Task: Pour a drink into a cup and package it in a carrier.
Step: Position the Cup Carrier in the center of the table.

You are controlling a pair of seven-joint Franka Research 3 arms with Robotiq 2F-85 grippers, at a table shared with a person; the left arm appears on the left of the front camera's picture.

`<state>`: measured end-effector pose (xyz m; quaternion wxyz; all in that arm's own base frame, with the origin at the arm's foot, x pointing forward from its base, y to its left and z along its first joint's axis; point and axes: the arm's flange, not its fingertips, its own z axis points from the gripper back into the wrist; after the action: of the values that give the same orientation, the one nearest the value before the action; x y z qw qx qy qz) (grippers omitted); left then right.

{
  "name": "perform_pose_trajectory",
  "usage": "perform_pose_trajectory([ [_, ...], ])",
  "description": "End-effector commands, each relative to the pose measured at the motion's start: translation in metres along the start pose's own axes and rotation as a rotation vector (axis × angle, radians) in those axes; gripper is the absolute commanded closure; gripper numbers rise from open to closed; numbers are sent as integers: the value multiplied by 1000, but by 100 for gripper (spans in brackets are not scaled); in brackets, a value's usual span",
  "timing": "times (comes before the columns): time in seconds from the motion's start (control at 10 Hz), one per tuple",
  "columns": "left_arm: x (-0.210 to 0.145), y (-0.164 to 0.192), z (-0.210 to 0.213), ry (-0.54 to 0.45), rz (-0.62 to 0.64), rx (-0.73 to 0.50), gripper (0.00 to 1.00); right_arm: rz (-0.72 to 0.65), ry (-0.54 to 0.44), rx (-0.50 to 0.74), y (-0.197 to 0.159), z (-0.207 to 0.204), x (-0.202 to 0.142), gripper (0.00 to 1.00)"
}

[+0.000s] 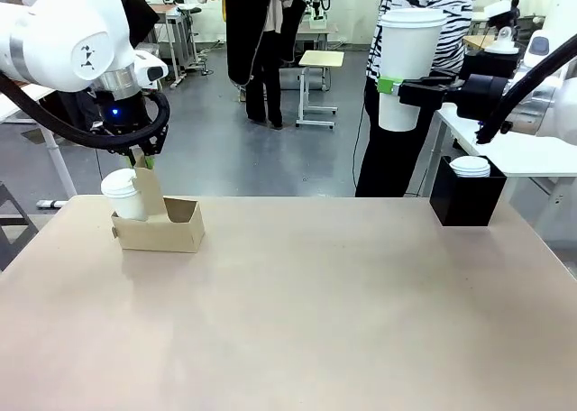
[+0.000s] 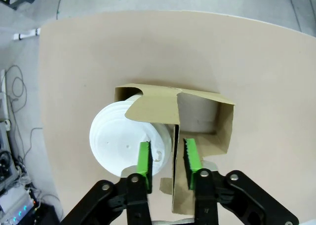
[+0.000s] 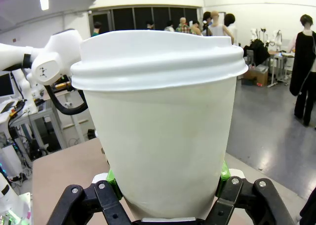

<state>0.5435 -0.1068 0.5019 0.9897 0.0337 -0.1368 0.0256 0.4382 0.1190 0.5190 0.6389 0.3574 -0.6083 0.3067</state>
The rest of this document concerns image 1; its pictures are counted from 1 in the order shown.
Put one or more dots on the black hanging cloth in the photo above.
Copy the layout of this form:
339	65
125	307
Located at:
140	10

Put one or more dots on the small white lidded paper cup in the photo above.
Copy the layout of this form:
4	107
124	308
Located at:
124	199

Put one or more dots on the large white table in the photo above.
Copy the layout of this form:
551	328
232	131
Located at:
532	158

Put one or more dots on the white table with round leg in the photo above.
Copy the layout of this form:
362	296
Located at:
56	158

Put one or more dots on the person in black clothes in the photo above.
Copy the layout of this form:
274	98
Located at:
266	46

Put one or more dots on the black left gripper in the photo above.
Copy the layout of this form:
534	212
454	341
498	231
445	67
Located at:
121	113

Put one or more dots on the grey metal background table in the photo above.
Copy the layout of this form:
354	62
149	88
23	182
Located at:
178	37

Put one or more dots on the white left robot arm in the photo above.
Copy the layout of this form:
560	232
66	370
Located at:
54	37

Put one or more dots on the tall white lidded paper cup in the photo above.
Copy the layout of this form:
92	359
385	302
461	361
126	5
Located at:
410	46

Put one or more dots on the black square container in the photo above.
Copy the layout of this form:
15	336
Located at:
469	201

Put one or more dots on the white pipe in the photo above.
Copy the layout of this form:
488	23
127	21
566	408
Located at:
52	203

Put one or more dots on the brown cardboard cup carrier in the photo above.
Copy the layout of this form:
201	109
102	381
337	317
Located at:
158	237

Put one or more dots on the beige wooden table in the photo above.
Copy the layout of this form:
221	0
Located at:
479	41

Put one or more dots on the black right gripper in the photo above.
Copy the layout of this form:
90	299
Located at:
482	96

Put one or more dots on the small beige-top side table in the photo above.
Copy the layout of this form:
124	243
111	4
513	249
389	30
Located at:
317	61

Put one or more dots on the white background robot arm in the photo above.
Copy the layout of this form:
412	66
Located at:
319	1

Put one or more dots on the person in zebra hoodie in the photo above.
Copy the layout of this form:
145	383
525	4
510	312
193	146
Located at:
451	5

